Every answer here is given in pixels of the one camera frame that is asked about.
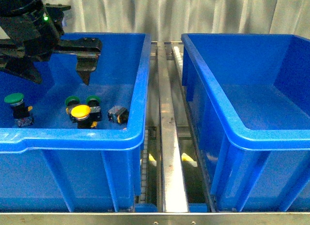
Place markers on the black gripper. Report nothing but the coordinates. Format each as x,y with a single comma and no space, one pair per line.
36,31

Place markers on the black button contact block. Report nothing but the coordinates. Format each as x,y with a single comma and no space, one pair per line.
118,114

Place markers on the blue plastic bin left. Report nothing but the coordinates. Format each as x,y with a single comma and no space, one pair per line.
52,166

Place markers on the green push button left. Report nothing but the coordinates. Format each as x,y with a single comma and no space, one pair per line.
71,102

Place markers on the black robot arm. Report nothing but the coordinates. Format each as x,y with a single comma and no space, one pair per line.
8,5

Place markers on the white roller track strip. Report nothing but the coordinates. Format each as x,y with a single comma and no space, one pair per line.
144,168

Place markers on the yellow mushroom push button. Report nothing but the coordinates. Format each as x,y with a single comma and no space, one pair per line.
81,114

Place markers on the green mushroom push button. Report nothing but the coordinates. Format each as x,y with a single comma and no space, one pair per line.
22,114

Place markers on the metal centre conveyor rail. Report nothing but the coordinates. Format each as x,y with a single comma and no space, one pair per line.
173,190

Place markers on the blue plastic bin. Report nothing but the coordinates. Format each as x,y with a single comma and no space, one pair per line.
52,166
249,105

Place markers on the blue plastic bin right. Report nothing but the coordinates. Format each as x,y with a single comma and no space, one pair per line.
249,105

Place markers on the green push button right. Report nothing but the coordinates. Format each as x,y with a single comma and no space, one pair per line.
94,103

